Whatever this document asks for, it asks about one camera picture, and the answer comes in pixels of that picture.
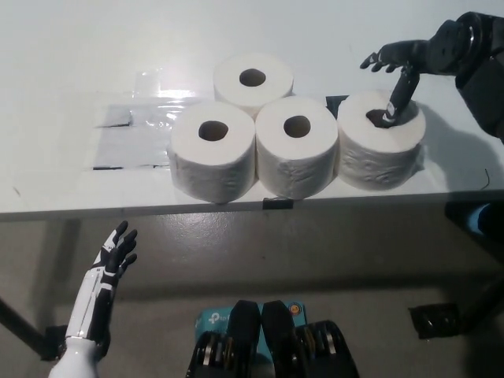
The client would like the black table leg with foot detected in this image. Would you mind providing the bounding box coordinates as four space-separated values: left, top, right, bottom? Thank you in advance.
408 271 504 339
0 297 68 361

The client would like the teal tp-link box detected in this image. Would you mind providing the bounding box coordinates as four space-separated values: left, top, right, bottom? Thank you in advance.
195 301 306 365

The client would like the blue round object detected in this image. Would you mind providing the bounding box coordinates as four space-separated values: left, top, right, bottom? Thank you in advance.
467 203 491 235

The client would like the black square marker plate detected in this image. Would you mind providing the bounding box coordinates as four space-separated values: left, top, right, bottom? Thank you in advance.
324 95 350 119

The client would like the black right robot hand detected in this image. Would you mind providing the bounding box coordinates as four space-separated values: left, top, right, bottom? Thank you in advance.
360 13 476 127

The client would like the clear plastic tape patch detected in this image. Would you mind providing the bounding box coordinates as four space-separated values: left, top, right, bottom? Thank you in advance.
133 69 194 109

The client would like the clear plastic sheet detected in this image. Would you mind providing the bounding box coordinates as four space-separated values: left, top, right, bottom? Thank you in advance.
94 106 186 172

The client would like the small black tape strip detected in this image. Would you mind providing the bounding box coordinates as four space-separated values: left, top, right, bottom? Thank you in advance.
262 198 295 210

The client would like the white toilet paper roll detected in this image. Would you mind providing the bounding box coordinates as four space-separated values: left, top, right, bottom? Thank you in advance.
168 104 256 205
254 98 339 199
336 89 428 193
212 53 295 117

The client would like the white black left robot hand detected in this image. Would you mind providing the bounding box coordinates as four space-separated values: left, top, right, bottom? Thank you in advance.
64 220 139 347

